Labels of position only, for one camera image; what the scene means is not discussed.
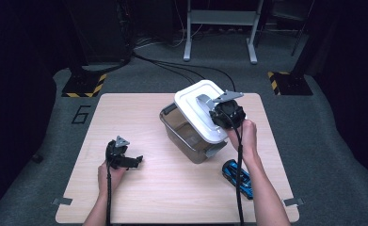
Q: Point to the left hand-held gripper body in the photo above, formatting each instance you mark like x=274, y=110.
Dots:
x=117, y=152

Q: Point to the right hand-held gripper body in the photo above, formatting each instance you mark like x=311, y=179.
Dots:
x=228, y=113

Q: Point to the white box lid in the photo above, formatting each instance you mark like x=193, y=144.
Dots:
x=194, y=113

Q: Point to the clear grey storage box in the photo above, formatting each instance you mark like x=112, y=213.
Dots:
x=184, y=138

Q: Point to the blue toy car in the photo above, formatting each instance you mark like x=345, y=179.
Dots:
x=230, y=171

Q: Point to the person's left hand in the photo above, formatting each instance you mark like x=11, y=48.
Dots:
x=115, y=179

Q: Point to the person's right hand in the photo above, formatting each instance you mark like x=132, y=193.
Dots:
x=249, y=138

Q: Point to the black striped stand base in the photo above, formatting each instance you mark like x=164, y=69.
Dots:
x=83, y=86
x=293, y=84

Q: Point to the grey tape strip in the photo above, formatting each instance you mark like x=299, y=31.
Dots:
x=62, y=201
x=294, y=201

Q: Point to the small dark floor object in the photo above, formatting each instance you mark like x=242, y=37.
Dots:
x=37, y=158

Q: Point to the dark cabinet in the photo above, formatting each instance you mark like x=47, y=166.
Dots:
x=103, y=31

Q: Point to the white metal stand frame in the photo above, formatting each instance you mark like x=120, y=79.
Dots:
x=222, y=17

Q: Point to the black stand post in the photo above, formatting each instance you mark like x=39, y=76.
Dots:
x=75, y=37
x=310, y=47

